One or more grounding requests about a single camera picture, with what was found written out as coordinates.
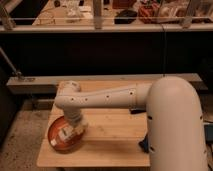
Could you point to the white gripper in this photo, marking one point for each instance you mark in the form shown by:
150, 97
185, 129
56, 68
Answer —
74, 128

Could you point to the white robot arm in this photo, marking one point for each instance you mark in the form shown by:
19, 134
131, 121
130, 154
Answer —
176, 136

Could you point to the light wooden board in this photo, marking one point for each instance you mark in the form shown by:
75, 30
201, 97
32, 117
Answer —
110, 139

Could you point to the grey metal shelf beam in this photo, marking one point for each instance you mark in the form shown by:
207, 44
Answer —
48, 84

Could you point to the diagonal metal strut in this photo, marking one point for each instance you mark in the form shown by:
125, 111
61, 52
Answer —
17, 73

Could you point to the black pouch on bench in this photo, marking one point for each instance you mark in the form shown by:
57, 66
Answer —
125, 17

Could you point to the red box on bench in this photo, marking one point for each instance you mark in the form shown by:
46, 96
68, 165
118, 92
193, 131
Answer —
147, 13

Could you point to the upper metal rail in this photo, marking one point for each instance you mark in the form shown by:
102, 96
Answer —
51, 26

